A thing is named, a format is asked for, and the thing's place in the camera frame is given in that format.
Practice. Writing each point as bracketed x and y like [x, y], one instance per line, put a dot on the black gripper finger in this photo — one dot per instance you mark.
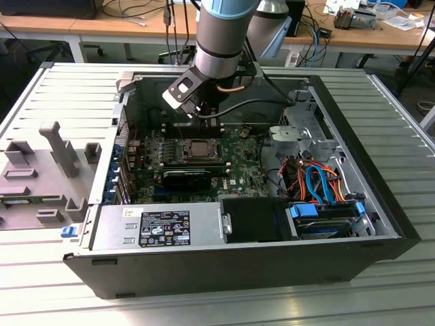
[212, 127]

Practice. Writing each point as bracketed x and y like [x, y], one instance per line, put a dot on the silver CPU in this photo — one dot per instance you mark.
[200, 148]

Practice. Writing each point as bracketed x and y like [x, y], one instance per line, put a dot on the metal locking lever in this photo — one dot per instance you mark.
[181, 133]

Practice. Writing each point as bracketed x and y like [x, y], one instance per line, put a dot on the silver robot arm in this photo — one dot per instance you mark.
[221, 40]

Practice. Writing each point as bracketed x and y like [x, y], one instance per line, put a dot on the CPU socket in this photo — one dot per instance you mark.
[184, 158]

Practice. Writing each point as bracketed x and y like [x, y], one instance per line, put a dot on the black RAM slot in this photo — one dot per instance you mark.
[170, 128]
[170, 125]
[170, 134]
[170, 131]

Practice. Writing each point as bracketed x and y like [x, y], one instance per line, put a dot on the round coin battery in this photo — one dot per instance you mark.
[244, 132]

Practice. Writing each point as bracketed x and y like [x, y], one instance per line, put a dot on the green RAM stick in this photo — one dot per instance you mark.
[20, 203]
[193, 166]

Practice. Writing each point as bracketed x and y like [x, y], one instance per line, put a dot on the green motherboard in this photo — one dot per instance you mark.
[244, 169]

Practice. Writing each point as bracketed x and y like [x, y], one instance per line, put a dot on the black graphics card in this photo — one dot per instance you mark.
[187, 181]

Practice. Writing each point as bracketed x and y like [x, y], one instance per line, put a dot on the white power strip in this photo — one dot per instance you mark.
[292, 59]

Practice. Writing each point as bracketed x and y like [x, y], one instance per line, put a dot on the silver power supply unit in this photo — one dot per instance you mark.
[204, 220]

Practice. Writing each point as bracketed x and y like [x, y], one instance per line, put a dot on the black plastic shroud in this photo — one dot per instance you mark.
[255, 220]

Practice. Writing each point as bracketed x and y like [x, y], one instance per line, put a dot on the silver drive cage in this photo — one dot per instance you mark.
[323, 149]

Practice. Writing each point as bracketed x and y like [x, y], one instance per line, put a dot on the wooden desk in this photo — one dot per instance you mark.
[119, 25]
[374, 35]

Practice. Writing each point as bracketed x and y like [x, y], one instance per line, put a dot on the black power adapter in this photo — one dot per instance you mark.
[324, 33]

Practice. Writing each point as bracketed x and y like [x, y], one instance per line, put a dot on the black PC case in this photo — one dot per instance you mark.
[204, 271]

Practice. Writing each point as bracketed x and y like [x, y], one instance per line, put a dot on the hard disk with blue carrier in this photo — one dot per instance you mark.
[323, 231]

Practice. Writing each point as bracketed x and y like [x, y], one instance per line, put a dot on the metal heat sink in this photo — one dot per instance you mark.
[343, 18]

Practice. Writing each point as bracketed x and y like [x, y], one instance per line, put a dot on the white cardboard box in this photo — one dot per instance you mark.
[340, 6]

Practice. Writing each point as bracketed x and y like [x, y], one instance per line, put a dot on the grey parts rack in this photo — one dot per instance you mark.
[51, 190]

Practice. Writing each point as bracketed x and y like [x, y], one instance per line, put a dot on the silver metal part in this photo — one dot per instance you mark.
[365, 20]

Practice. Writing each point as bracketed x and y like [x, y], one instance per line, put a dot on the blue case latch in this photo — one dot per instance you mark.
[68, 232]

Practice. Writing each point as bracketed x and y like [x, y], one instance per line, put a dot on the black flat device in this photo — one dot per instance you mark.
[51, 8]

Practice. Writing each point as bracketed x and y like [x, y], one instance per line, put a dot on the black tripod leg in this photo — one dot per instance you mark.
[413, 68]

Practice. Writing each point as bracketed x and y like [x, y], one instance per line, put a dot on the clear plastic bag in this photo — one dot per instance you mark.
[402, 22]

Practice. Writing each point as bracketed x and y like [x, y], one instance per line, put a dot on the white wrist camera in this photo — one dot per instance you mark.
[171, 100]

